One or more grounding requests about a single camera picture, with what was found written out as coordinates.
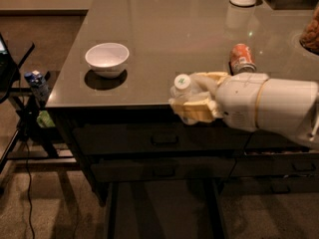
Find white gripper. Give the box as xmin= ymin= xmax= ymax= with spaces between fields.
xmin=169 ymin=72 xmax=269 ymax=131

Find clear plastic water bottle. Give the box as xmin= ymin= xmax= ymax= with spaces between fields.
xmin=170 ymin=74 xmax=217 ymax=103

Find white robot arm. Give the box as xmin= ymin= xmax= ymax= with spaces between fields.
xmin=169 ymin=72 xmax=319 ymax=149

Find dark top left drawer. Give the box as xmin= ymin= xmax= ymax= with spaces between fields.
xmin=69 ymin=116 xmax=249 ymax=156

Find dark drawer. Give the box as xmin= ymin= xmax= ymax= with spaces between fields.
xmin=228 ymin=150 xmax=319 ymax=177
xmin=221 ymin=176 xmax=319 ymax=196
xmin=246 ymin=130 xmax=300 ymax=149
xmin=69 ymin=116 xmax=249 ymax=156
xmin=91 ymin=156 xmax=235 ymax=182

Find dark top right drawer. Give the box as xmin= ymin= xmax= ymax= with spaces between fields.
xmin=246 ymin=130 xmax=300 ymax=149

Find dark bottom right drawer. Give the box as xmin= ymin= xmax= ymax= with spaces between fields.
xmin=221 ymin=176 xmax=319 ymax=196

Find dark middle left drawer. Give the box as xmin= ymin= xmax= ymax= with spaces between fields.
xmin=91 ymin=156 xmax=235 ymax=182

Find dark middle right drawer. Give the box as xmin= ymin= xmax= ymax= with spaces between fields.
xmin=228 ymin=150 xmax=319 ymax=177

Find open bottom left drawer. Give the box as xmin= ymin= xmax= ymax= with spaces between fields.
xmin=103 ymin=178 xmax=229 ymax=239

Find blue bottle on shelf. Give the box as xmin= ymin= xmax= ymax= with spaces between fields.
xmin=24 ymin=71 xmax=50 ymax=103

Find orange soda can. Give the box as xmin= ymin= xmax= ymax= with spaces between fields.
xmin=229 ymin=44 xmax=256 ymax=75

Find white ceramic bowl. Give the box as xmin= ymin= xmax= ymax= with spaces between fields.
xmin=85 ymin=43 xmax=130 ymax=79

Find glass jar of snacks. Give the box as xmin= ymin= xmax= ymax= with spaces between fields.
xmin=300 ymin=4 xmax=319 ymax=54

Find green packet on shelf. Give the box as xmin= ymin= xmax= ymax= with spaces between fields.
xmin=37 ymin=111 xmax=55 ymax=128

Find black side table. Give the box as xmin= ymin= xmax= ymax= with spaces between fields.
xmin=0 ymin=39 xmax=72 ymax=171

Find black power cable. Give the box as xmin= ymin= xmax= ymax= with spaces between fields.
xmin=13 ymin=63 xmax=38 ymax=239

